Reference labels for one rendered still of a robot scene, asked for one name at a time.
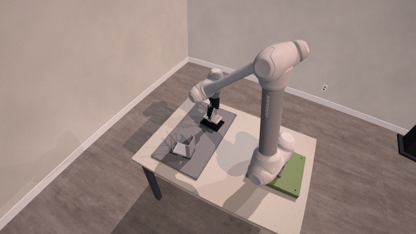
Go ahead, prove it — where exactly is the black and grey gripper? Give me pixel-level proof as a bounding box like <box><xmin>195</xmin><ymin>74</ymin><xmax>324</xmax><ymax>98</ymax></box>
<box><xmin>207</xmin><ymin>98</ymin><xmax>220</xmax><ymax>122</ymax></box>

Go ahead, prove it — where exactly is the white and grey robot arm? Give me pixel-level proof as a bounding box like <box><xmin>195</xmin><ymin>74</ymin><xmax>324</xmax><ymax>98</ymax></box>
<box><xmin>189</xmin><ymin>40</ymin><xmax>309</xmax><ymax>186</ymax></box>

